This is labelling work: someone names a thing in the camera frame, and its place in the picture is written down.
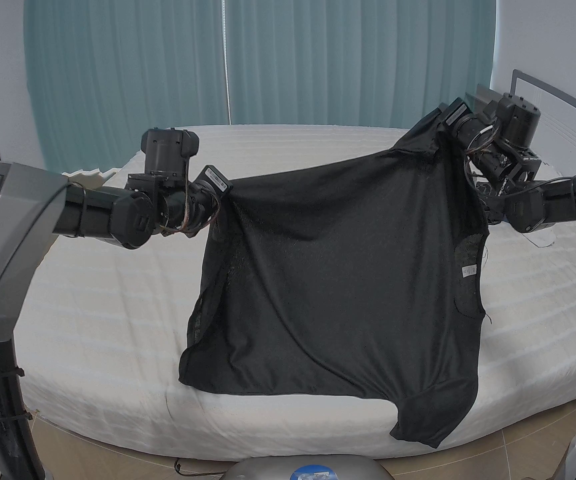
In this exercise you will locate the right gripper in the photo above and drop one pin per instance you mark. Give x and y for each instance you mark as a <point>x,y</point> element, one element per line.
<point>460,118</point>

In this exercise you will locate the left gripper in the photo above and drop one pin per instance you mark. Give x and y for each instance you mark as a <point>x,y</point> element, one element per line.
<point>208,188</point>

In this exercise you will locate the black T-shirt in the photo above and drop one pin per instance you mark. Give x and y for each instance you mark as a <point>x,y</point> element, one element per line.
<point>343,268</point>

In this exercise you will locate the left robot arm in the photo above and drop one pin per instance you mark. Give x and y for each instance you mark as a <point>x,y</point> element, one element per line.
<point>13,218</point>

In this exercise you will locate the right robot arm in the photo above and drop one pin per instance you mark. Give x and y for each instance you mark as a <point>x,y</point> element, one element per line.
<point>518,118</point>

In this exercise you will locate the bed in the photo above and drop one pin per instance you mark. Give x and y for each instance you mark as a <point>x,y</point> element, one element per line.
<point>118,293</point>

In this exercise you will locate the blue-green curtain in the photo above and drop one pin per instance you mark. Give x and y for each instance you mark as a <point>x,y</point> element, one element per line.
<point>358,43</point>
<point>118,43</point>

